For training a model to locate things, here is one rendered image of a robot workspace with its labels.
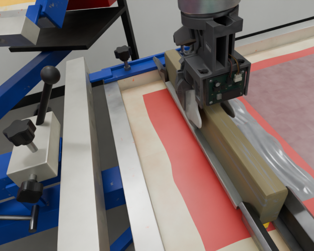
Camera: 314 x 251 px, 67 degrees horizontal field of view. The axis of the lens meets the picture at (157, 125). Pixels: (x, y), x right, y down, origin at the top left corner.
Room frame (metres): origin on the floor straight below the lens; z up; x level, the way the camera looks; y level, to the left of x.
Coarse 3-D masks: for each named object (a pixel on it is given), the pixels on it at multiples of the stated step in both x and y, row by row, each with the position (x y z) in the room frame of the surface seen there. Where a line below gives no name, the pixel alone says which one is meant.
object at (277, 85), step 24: (312, 48) 0.57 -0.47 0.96; (264, 72) 0.50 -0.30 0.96; (288, 72) 0.48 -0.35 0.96; (312, 72) 0.46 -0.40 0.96; (144, 96) 0.51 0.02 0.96; (168, 96) 0.49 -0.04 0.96; (264, 96) 0.41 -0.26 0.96; (288, 96) 0.40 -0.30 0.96; (312, 96) 0.38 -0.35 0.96; (168, 120) 0.40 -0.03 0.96; (168, 144) 0.33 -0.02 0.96
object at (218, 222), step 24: (264, 120) 0.34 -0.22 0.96; (288, 120) 0.32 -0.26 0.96; (312, 120) 0.31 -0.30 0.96; (192, 144) 0.31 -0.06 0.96; (288, 144) 0.27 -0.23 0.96; (312, 144) 0.25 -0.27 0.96; (192, 168) 0.26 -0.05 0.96; (312, 168) 0.21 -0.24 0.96; (192, 192) 0.21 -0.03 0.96; (216, 192) 0.20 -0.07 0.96; (192, 216) 0.17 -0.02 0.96; (216, 216) 0.16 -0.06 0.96; (240, 216) 0.15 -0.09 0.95; (216, 240) 0.13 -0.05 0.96; (240, 240) 0.12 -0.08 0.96
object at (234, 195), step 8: (168, 88) 0.47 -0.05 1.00; (176, 96) 0.43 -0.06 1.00; (176, 104) 0.41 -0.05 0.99; (192, 128) 0.32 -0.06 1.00; (200, 136) 0.29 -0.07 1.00; (200, 144) 0.28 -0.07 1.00; (208, 144) 0.27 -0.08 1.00; (208, 152) 0.25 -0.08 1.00; (208, 160) 0.24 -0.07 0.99; (216, 160) 0.23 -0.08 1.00; (216, 168) 0.22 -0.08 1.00; (224, 176) 0.20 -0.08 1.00; (224, 184) 0.19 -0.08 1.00; (232, 184) 0.19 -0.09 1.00; (232, 192) 0.17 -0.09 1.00; (232, 200) 0.16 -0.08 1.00; (240, 200) 0.16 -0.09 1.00
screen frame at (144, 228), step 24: (312, 24) 0.64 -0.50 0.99; (240, 48) 0.61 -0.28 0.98; (264, 48) 0.61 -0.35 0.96; (120, 96) 0.48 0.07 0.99; (120, 120) 0.39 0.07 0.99; (120, 144) 0.32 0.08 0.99; (120, 168) 0.26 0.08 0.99; (144, 192) 0.21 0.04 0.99; (144, 216) 0.17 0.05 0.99; (144, 240) 0.14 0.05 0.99
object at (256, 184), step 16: (176, 64) 0.45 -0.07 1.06; (208, 112) 0.28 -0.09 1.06; (224, 112) 0.28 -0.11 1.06; (208, 128) 0.27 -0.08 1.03; (224, 128) 0.24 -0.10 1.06; (224, 144) 0.22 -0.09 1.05; (240, 144) 0.20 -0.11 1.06; (224, 160) 0.22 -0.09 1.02; (240, 160) 0.18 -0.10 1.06; (256, 160) 0.17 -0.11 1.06; (240, 176) 0.17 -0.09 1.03; (256, 176) 0.15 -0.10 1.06; (272, 176) 0.15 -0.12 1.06; (240, 192) 0.17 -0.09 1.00; (256, 192) 0.14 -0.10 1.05; (272, 192) 0.13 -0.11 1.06; (256, 208) 0.13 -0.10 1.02; (272, 208) 0.13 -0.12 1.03
